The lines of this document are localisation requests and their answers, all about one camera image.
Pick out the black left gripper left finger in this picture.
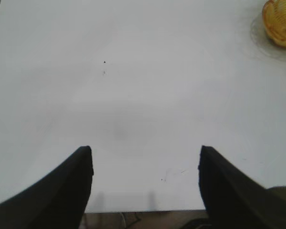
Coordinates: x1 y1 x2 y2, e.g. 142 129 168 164
0 146 94 229

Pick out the yellow woven wicker basket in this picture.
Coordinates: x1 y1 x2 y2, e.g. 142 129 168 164
262 0 286 51

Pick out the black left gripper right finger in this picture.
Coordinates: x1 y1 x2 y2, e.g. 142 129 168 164
197 145 286 229

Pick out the clear round plastic plate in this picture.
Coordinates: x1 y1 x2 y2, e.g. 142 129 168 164
249 10 286 63

